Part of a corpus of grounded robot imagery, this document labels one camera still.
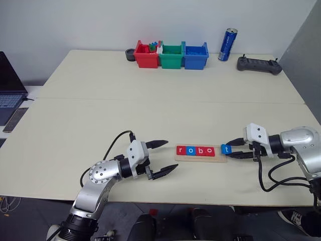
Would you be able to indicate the black white sneaker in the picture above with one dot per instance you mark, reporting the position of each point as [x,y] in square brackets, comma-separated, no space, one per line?
[292,218]

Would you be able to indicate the red letter o block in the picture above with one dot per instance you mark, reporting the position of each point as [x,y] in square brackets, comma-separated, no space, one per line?
[210,151]

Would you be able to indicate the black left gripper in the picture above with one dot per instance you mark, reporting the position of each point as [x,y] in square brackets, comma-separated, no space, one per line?
[143,170]

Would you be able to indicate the small red object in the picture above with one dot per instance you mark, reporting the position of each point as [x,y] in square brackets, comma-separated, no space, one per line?
[153,212]

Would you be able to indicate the red letter b block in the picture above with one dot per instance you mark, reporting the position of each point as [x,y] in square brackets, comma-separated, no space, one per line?
[200,151]

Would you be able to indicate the black round holder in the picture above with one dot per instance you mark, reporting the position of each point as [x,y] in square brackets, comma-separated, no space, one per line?
[129,56]

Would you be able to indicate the blue drink can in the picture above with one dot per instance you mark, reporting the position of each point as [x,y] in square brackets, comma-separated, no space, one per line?
[227,45]

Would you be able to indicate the black flat device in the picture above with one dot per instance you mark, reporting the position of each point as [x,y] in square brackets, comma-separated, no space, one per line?
[2,143]

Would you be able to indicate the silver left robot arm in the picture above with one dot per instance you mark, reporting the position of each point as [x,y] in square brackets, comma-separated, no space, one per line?
[100,172]

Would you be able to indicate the dark laptop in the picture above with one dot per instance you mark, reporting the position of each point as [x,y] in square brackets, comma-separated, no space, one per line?
[8,82]

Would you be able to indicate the blue plastic bin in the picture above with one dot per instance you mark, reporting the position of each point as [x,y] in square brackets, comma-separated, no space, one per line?
[194,61]

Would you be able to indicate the grey handheld controller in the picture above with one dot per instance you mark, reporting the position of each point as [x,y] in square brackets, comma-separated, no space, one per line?
[259,65]

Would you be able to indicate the red letter r block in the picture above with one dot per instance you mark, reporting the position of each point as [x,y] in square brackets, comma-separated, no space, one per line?
[179,153]

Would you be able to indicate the wooden letter tray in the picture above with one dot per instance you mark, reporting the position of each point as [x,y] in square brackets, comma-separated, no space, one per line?
[198,159]

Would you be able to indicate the white plastic piece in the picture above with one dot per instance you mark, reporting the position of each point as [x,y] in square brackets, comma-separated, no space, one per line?
[159,49]

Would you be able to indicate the green toy brick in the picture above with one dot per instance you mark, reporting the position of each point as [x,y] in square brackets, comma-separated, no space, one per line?
[151,46]

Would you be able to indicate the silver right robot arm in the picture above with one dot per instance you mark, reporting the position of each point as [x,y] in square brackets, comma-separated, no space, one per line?
[298,136]

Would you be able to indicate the blue letter t block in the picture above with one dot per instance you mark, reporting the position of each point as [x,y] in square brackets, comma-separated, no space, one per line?
[224,150]

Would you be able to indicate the blue letter o block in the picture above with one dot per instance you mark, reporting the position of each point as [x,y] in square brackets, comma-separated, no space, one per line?
[191,150]

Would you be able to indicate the green plastic bin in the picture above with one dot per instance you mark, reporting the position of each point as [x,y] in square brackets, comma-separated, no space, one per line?
[171,61]

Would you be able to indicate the dark rounded shape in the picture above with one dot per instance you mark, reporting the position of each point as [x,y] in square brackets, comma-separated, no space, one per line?
[205,226]
[143,228]

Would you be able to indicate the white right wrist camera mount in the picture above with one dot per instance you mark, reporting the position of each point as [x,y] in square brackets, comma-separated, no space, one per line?
[255,134]

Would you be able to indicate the red plastic bin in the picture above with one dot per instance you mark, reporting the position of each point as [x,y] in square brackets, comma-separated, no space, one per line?
[146,60]

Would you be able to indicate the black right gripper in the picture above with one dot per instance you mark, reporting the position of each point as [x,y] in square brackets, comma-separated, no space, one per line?
[262,150]

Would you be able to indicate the blue toy brick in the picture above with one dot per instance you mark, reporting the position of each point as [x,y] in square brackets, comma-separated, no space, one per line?
[156,44]

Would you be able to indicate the white rounded object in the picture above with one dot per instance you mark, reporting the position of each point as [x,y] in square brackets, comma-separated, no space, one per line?
[53,232]

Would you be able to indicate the smartphone on side desk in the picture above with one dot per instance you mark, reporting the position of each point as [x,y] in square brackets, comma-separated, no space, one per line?
[15,120]

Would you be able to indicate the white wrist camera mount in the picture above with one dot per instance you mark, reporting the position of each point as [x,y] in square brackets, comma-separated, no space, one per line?
[255,134]
[135,149]

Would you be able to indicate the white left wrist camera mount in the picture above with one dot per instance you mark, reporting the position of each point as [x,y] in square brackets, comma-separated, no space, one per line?
[135,149]

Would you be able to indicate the white side table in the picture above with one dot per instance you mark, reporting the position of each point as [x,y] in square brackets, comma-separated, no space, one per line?
[35,89]

